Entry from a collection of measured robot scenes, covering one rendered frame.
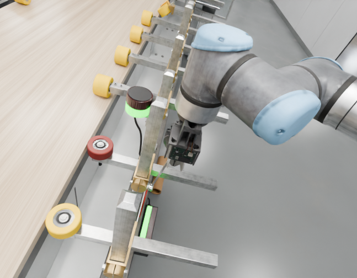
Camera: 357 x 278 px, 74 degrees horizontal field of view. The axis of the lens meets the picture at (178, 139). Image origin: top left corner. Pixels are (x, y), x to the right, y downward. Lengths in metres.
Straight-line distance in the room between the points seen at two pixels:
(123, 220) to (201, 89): 0.26
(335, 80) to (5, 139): 0.82
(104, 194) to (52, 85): 0.47
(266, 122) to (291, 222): 1.81
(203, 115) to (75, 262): 0.67
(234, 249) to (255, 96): 1.50
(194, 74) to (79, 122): 0.54
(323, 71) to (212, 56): 0.19
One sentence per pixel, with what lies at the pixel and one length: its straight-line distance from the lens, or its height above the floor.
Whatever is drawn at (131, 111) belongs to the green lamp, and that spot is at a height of 1.14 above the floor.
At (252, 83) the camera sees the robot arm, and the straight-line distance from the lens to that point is 0.35.
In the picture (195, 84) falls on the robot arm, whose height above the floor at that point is 1.29.
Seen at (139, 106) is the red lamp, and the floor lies 1.16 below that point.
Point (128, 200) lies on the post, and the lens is 0.40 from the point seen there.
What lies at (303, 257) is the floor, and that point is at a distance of 2.04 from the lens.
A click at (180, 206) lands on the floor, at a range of 1.75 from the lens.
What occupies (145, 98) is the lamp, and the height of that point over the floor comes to 1.17.
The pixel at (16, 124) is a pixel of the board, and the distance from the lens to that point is 0.88.
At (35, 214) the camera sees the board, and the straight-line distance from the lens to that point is 0.69.
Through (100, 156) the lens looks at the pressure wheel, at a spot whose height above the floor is 0.89.
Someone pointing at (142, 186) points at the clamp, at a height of 0.86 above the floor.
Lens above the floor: 1.51
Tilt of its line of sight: 45 degrees down
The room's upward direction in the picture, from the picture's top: 20 degrees clockwise
